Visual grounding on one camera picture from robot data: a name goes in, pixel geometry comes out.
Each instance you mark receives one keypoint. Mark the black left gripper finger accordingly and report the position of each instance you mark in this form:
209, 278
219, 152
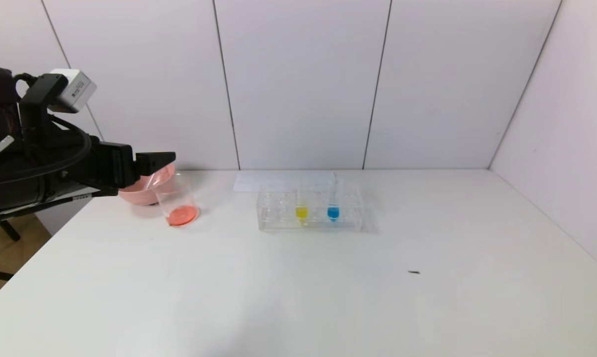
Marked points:
154, 161

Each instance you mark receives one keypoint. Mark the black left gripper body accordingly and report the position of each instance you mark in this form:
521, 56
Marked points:
120, 164

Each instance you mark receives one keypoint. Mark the test tube with red pigment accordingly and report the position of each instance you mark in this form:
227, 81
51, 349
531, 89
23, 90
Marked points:
158, 179

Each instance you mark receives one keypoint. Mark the test tube with yellow pigment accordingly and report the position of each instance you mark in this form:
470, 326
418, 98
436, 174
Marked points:
301, 213

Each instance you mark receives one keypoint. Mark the clear glass beaker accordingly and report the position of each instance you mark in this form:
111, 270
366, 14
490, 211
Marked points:
182, 214

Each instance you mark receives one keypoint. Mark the test tube with blue pigment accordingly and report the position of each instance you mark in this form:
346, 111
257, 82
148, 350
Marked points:
333, 213

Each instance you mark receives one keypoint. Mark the clear acrylic test tube rack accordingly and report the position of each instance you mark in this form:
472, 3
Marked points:
350, 208

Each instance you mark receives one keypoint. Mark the pink plastic bowl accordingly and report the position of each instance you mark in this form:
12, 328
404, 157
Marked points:
139, 194

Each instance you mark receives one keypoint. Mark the white paper sheet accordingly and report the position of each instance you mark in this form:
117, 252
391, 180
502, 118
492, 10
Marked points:
258, 181

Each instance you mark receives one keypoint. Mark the black stand leg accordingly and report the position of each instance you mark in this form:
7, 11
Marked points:
11, 230

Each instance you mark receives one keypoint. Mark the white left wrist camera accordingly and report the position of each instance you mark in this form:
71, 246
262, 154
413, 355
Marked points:
75, 89

